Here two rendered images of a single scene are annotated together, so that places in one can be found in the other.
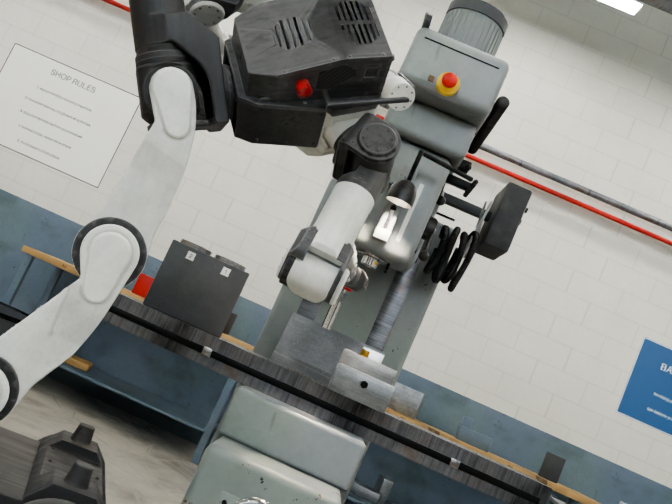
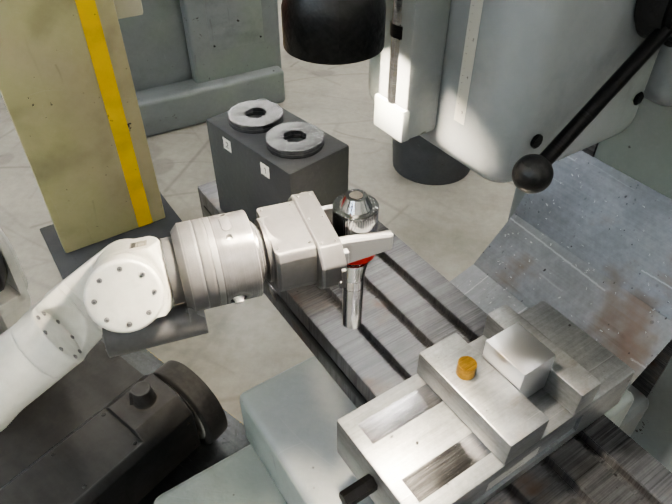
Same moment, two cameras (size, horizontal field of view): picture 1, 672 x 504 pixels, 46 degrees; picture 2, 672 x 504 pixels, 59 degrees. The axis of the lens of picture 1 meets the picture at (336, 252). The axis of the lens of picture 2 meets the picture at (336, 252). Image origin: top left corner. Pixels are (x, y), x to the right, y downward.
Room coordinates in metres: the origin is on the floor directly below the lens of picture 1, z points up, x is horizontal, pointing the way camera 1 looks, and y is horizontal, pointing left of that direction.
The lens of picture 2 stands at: (1.72, -0.43, 1.60)
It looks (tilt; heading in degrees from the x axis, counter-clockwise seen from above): 41 degrees down; 53
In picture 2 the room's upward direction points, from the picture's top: straight up
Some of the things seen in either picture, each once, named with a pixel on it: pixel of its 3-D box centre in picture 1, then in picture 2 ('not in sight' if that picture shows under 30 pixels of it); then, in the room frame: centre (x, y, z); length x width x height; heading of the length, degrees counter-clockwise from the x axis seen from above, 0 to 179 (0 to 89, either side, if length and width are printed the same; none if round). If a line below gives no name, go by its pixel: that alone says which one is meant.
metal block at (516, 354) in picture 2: (369, 361); (515, 363); (2.15, -0.20, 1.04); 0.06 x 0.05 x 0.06; 87
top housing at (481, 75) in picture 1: (441, 98); not in sight; (2.17, -0.10, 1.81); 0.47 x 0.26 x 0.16; 177
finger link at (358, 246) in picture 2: not in sight; (365, 248); (2.01, -0.09, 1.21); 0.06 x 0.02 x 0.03; 163
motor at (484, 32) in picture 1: (460, 57); not in sight; (2.40, -0.11, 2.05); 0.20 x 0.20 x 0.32
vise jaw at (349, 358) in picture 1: (367, 367); (478, 394); (2.09, -0.20, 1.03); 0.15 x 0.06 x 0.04; 87
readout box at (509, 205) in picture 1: (503, 223); not in sight; (2.43, -0.45, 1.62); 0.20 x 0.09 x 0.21; 177
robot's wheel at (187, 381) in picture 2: not in sight; (188, 402); (1.91, 0.37, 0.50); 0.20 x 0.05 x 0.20; 105
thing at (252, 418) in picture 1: (295, 429); (432, 416); (2.15, -0.10, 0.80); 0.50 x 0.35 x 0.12; 177
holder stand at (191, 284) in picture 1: (198, 287); (278, 177); (2.14, 0.30, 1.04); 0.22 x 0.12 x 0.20; 96
